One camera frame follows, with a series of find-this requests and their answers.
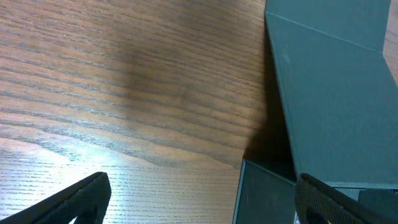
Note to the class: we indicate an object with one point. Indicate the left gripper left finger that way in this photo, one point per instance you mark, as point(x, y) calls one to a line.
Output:
point(84, 202)

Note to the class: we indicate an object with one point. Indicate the black rectangular box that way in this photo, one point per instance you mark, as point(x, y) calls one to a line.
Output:
point(339, 101)

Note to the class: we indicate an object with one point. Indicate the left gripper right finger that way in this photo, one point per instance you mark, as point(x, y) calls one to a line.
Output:
point(319, 203)

